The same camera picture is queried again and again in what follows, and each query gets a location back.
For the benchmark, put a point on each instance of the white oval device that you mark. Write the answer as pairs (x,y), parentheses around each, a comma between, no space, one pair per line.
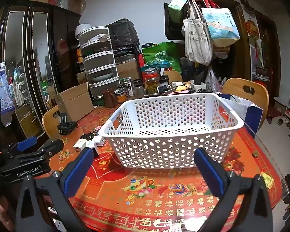
(176,83)

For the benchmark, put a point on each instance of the clear plastic bag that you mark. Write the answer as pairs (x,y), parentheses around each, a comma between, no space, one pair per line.
(212,81)

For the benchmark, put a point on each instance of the wooden chair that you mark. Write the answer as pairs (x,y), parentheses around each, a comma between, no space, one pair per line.
(256,94)
(175,76)
(48,125)

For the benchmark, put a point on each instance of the person's left forearm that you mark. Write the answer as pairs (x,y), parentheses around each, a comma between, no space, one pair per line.
(3,212)

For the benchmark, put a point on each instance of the white perforated plastic basket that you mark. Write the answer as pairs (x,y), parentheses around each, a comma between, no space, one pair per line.
(233,120)

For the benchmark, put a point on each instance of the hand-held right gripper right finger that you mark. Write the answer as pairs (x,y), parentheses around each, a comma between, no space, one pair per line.
(207,171)

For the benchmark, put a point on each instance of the white single-port charger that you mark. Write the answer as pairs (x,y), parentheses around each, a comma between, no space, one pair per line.
(79,146)

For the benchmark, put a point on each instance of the green gift bag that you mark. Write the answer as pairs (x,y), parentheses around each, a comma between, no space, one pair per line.
(177,7)

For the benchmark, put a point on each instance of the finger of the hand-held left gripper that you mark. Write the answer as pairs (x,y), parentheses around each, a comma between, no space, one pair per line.
(54,147)
(26,144)

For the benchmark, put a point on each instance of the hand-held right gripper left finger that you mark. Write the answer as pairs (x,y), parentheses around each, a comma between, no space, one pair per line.
(78,171)

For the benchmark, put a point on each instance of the glass jar of pickles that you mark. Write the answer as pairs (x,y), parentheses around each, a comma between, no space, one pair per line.
(152,83)

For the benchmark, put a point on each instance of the black power adapter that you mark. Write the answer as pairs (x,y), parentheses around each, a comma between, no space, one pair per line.
(198,77)

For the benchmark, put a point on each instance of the metal binder clip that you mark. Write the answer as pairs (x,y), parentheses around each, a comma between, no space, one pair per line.
(119,120)

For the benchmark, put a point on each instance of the green shopping bag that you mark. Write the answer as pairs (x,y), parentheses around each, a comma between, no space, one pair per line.
(164,53)

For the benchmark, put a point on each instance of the printed blue-green tote bag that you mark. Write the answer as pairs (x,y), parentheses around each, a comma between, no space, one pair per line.
(220,26)

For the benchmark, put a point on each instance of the black plastic bag bundle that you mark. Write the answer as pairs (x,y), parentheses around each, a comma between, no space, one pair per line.
(123,33)

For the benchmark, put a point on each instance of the white power strip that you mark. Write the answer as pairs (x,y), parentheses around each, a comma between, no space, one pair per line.
(200,86)

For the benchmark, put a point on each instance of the beige canvas tote bag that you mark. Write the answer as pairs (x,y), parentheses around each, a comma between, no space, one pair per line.
(198,43)

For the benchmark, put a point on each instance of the blue and white plastic packet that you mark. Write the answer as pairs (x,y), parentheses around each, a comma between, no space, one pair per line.
(1,87)

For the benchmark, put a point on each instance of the black yellow toy car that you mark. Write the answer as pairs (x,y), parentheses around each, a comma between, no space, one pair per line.
(89,135)

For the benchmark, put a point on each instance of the brown cardboard carton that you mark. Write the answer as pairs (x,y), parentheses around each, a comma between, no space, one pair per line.
(128,70)

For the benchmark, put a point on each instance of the white stacking drawer unit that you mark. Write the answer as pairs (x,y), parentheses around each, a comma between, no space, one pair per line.
(99,82)

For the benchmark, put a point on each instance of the row of dark shoes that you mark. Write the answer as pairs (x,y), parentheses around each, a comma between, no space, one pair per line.
(280,120)

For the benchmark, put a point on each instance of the black folding stand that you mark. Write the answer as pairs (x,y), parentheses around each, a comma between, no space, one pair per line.
(66,125)

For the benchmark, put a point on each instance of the dark mirrored wardrobe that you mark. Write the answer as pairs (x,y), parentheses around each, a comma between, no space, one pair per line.
(62,53)

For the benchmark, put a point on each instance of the brown ceramic canister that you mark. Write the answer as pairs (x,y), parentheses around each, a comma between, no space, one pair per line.
(109,99)

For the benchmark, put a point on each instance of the open cardboard box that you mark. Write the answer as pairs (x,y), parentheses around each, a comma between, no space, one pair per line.
(75,104)

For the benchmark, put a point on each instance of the red polka dot block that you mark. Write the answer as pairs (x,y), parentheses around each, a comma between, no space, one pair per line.
(99,128)

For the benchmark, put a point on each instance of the white charger block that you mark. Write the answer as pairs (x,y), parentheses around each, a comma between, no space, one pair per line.
(98,142)

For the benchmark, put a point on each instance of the brown wooden door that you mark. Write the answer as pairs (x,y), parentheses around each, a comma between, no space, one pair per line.
(268,29)

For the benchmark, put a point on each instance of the small jar with orange contents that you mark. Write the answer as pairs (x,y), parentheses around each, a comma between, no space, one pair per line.
(121,98)

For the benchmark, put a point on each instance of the brass coin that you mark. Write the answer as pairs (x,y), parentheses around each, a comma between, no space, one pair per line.
(255,154)

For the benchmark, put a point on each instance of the white and blue paper bag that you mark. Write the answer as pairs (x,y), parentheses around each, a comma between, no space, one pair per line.
(241,108)

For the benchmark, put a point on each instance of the yellow paper slip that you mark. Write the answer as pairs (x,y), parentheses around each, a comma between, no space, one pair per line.
(267,180)

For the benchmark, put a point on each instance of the orange pouch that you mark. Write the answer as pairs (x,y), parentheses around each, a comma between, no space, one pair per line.
(181,88)

